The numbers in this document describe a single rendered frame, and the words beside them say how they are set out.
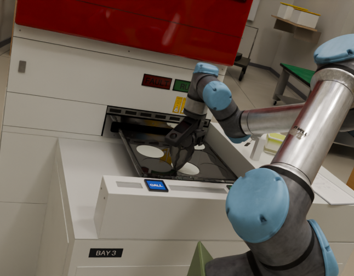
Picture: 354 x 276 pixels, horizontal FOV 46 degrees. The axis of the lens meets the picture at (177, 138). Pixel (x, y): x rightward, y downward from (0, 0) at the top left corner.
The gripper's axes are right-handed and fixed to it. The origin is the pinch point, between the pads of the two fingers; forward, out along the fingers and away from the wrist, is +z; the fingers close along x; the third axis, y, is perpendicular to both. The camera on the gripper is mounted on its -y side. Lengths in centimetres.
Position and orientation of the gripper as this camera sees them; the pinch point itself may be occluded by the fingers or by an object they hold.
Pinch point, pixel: (175, 167)
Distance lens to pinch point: 139.9
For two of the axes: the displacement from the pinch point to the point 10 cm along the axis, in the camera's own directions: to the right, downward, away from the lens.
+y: 5.8, -1.5, 8.0
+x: -7.8, -4.0, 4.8
